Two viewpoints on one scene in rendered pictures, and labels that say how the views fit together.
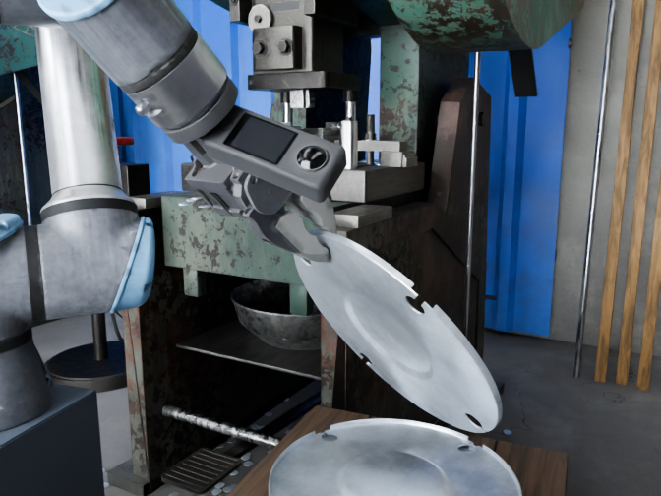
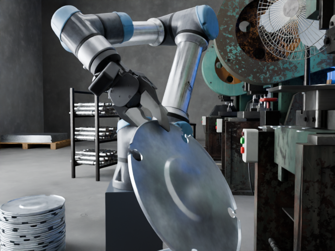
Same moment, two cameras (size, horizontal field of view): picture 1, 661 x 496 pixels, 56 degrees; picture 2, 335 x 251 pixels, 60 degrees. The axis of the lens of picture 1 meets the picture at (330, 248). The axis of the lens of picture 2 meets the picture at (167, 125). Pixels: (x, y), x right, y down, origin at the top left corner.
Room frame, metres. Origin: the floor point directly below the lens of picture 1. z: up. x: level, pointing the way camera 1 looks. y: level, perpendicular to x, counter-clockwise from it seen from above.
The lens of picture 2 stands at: (0.39, -0.53, 0.70)
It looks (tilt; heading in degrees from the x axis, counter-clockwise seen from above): 3 degrees down; 66
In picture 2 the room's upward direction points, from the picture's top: straight up
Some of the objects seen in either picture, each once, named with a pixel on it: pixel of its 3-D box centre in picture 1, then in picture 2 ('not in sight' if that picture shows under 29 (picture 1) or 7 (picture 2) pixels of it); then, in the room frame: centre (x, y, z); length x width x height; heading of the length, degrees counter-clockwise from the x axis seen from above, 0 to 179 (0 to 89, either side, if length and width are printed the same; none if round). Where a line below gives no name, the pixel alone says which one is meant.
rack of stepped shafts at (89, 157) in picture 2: not in sight; (96, 132); (1.00, 2.68, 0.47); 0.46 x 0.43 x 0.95; 131
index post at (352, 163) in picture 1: (348, 143); not in sight; (1.17, -0.03, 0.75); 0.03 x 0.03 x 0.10; 61
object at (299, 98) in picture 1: (301, 98); not in sight; (1.36, 0.06, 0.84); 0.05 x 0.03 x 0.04; 61
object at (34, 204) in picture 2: not in sight; (34, 203); (0.37, 1.03, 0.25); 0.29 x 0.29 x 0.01
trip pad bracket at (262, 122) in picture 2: (125, 205); (269, 130); (1.32, 0.44, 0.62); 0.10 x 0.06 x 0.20; 61
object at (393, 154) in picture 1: (374, 140); not in sight; (1.28, -0.09, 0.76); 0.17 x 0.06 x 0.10; 61
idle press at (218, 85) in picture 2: not in sight; (249, 100); (3.34, 2.96, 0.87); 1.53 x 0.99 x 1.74; 154
